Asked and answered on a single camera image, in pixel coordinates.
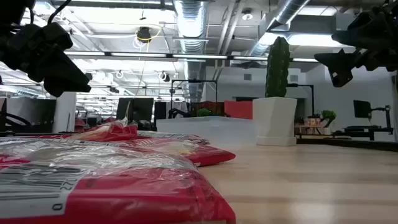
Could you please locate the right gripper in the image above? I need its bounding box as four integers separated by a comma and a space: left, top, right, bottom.
313, 1, 398, 88

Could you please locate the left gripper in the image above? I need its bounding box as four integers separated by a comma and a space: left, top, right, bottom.
0, 22, 93, 98

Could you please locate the red popcorn bag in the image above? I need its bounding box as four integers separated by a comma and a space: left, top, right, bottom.
70, 119, 139, 142
124, 131, 236, 167
0, 136, 237, 224

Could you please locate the black monitor on arm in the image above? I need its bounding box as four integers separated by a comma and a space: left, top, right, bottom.
353, 100, 392, 128

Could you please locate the white pillar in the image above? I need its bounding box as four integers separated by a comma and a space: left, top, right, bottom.
52, 91, 77, 134

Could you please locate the green cactus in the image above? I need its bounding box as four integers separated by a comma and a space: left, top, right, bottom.
264, 35, 291, 98

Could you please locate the black monitor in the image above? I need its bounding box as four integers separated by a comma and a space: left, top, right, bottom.
116, 97, 155, 124

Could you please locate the black desk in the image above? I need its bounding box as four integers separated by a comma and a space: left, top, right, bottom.
331, 124, 394, 141

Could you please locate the wooden shelf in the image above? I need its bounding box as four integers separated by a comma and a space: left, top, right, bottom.
294, 117, 325, 136

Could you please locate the black ceiling fixture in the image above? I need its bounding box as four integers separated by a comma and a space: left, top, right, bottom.
136, 26, 152, 44

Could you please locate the white plant pot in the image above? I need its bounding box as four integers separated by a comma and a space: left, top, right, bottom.
252, 96, 298, 147

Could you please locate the red partition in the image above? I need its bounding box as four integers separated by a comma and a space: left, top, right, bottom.
223, 100, 254, 120

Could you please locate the long ceiling light strip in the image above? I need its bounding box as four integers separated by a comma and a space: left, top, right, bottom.
63, 50, 318, 63

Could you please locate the clear plastic bin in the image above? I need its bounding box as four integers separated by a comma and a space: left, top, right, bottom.
155, 116, 259, 147

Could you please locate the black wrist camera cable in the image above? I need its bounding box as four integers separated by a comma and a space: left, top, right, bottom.
46, 0, 73, 25

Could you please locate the silver ceiling duct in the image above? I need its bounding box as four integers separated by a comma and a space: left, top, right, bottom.
248, 0, 312, 63
173, 0, 208, 103

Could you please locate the black metal frame stand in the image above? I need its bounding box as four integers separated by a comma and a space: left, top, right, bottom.
170, 78, 219, 119

